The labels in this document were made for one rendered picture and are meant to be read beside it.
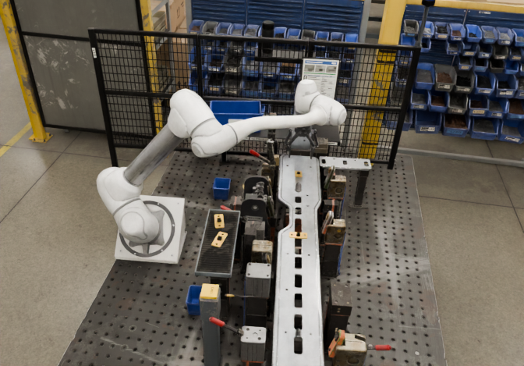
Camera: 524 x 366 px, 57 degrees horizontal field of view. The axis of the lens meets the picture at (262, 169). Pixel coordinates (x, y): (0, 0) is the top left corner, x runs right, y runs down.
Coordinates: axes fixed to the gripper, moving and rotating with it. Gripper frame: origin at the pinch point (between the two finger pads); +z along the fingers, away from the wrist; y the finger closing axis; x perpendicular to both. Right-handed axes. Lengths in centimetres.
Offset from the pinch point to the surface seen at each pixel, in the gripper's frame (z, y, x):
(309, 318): 15, 4, -93
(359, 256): 44, 34, -27
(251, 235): 5, -21, -58
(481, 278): 114, 136, 29
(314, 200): 14.3, 8.2, -20.5
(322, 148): 10.9, 13.6, 23.6
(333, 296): 12, 14, -84
